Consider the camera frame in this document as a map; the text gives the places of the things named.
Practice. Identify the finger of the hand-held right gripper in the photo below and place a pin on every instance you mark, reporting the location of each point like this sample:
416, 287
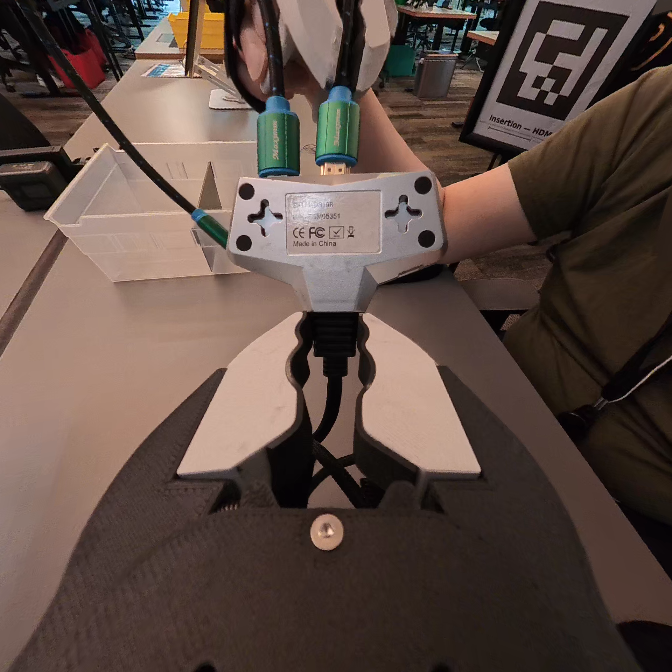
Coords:
309, 36
378, 31

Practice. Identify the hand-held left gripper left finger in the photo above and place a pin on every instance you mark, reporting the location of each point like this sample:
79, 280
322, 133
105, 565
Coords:
246, 409

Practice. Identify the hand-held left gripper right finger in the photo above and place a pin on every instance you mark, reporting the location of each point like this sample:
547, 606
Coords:
414, 414

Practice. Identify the silver hdmi splitter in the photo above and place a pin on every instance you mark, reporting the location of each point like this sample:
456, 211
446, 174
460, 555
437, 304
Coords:
341, 283

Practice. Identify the clear plastic bin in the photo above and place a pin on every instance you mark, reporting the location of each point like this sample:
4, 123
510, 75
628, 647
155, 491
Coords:
131, 225

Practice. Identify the person's right hand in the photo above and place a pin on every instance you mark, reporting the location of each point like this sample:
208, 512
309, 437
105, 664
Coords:
252, 57

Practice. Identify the green bin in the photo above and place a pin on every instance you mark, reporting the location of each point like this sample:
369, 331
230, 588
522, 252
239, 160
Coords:
401, 60

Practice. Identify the silver trash can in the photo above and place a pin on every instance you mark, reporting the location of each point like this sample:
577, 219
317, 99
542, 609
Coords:
435, 76

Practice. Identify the yellow plastic bin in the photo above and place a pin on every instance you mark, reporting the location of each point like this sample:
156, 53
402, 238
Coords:
202, 29

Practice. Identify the black framed marker sign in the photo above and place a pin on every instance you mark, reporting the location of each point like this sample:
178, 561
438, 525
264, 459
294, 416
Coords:
556, 57

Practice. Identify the red bag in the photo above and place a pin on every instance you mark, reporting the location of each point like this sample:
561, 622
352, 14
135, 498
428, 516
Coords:
78, 68

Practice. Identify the person in olive shirt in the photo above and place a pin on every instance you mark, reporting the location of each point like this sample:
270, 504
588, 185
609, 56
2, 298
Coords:
603, 210

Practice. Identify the black action camera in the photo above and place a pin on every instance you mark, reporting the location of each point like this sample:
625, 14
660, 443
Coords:
31, 178

